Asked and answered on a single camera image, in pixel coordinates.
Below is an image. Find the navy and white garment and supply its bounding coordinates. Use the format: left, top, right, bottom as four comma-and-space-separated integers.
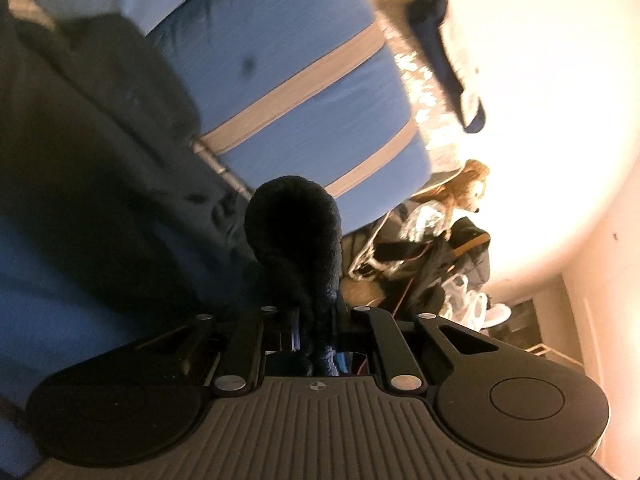
405, 0, 487, 135

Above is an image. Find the white plastic bag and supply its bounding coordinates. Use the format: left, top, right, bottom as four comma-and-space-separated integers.
440, 272, 513, 331

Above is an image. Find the wooden shelf unit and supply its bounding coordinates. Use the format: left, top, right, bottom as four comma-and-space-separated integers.
500, 270, 586, 371

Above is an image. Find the blue fleece jacket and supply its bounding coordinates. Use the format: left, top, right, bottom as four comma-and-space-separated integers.
0, 0, 346, 466

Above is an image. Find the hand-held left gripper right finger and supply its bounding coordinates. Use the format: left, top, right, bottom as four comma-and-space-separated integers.
334, 305, 498, 393

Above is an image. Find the brown plush toy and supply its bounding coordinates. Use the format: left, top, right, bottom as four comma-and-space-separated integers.
442, 159, 493, 221

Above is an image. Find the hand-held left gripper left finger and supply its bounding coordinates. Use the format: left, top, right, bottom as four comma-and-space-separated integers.
135, 305, 301, 393

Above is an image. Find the silver sequin cloth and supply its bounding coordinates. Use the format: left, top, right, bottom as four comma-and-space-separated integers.
357, 0, 468, 186

